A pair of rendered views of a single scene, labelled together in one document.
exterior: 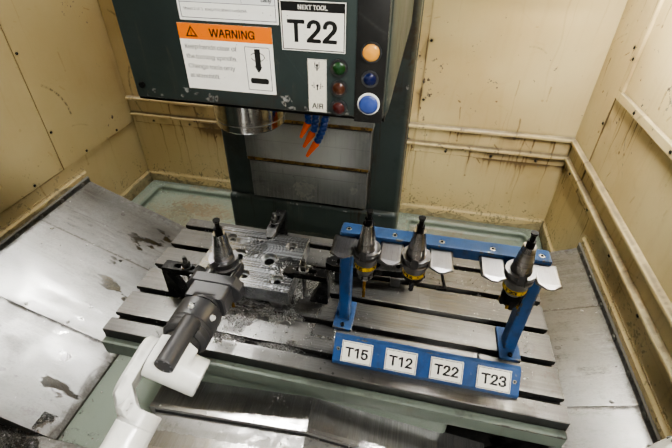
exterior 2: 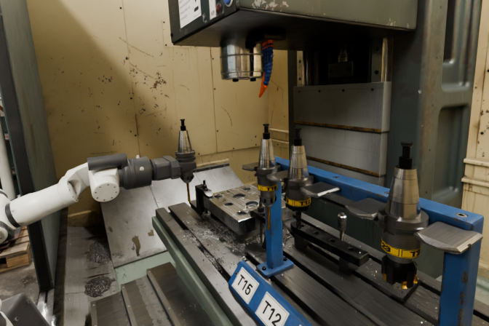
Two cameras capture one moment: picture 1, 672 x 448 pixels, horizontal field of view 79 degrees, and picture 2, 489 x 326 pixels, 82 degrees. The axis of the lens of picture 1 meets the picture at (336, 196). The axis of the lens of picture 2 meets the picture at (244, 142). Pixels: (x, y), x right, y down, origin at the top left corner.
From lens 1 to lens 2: 0.72 m
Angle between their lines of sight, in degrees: 50
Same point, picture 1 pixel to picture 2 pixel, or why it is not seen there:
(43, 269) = (177, 192)
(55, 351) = (150, 228)
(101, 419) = (134, 271)
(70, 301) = not seen: hidden behind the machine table
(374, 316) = (298, 280)
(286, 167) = (318, 165)
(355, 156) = (367, 158)
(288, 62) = not seen: outside the picture
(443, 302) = (387, 311)
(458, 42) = not seen: outside the picture
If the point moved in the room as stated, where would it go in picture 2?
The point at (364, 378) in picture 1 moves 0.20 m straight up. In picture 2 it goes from (236, 311) to (232, 232)
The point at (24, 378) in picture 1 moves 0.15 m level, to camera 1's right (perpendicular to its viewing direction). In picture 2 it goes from (129, 231) to (141, 241)
